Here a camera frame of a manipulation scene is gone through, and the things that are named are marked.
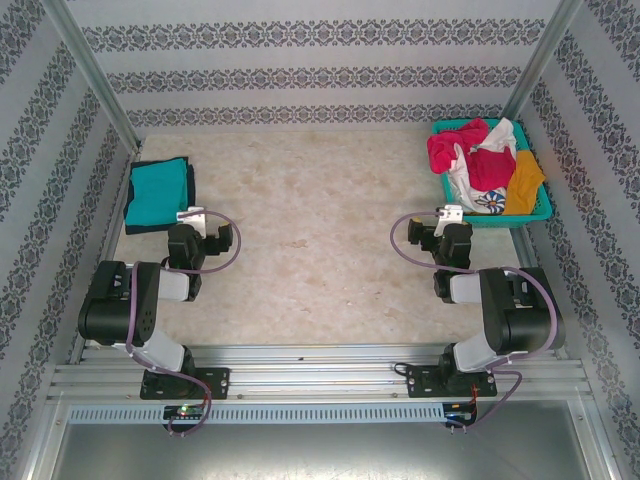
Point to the teal printed t-shirt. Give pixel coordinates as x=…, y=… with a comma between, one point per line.
x=155, y=192

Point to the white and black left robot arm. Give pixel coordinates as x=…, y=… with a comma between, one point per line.
x=170, y=287

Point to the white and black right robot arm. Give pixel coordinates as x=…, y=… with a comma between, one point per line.
x=465, y=290

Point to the teal plastic basket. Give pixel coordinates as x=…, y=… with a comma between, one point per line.
x=500, y=221

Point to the folded navy t-shirt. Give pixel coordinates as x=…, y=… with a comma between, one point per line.
x=192, y=180

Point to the white floral print t-shirt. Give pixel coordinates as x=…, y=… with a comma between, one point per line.
x=465, y=186

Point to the crumpled pink t-shirt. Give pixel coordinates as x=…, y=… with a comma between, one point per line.
x=492, y=167

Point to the orange t-shirt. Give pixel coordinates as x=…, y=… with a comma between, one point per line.
x=525, y=180

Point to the left controller circuit board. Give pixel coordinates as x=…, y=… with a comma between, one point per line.
x=185, y=411

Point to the controller circuit board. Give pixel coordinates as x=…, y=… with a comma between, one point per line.
x=185, y=411
x=460, y=412

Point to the right controller circuit board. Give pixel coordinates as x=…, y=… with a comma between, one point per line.
x=460, y=412

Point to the aluminium side rail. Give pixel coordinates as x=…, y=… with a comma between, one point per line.
x=530, y=255
x=111, y=240

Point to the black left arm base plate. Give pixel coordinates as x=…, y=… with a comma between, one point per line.
x=215, y=380

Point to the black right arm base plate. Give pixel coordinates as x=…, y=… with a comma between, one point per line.
x=420, y=380

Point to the aluminium rail frame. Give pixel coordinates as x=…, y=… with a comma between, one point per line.
x=320, y=375

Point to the aluminium corner post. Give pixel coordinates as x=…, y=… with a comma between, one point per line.
x=97, y=75
x=539, y=60

